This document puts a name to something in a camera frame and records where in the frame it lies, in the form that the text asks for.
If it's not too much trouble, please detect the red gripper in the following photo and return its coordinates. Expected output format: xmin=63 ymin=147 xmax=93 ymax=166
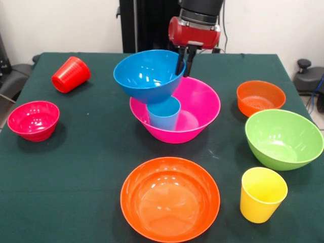
xmin=168 ymin=16 xmax=221 ymax=78

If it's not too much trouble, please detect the large blue bowl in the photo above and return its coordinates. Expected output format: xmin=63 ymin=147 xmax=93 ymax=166
xmin=113 ymin=49 xmax=187 ymax=105

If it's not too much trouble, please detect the large pink bowl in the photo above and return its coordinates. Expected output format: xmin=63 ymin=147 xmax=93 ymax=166
xmin=129 ymin=76 xmax=221 ymax=144

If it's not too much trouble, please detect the blue cup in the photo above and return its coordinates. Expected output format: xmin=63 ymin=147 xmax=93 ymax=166
xmin=146 ymin=96 xmax=182 ymax=132

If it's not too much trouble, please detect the small orange bowl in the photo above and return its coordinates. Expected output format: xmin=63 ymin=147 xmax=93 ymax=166
xmin=236 ymin=80 xmax=287 ymax=118

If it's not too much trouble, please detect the red cup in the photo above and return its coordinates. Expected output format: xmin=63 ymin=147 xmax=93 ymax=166
xmin=51 ymin=56 xmax=92 ymax=94

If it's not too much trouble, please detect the green bowl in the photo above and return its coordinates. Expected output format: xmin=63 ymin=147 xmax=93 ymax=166
xmin=245 ymin=109 xmax=324 ymax=171

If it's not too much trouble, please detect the dark green tablecloth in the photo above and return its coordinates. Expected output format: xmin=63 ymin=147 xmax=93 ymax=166
xmin=0 ymin=52 xmax=324 ymax=243

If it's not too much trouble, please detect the large orange bowl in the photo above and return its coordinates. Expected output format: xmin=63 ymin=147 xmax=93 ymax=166
xmin=120 ymin=156 xmax=221 ymax=243

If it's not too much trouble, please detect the yellow cup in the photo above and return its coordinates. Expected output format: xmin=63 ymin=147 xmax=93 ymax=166
xmin=239 ymin=167 xmax=289 ymax=224

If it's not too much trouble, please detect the small crimson bowl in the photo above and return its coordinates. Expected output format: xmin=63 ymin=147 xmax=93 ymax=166
xmin=7 ymin=100 xmax=60 ymax=142

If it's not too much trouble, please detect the black hanging cable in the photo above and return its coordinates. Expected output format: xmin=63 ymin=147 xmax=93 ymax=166
xmin=212 ymin=0 xmax=229 ymax=54

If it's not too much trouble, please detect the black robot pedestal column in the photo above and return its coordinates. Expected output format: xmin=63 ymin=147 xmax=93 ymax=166
xmin=116 ymin=0 xmax=183 ymax=54

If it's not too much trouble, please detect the black pedestal leg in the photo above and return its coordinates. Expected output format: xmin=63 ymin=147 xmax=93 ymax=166
xmin=0 ymin=54 xmax=41 ymax=102
xmin=293 ymin=59 xmax=324 ymax=113

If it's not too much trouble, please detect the blue cable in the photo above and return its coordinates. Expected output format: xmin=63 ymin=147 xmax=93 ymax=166
xmin=307 ymin=74 xmax=324 ymax=113

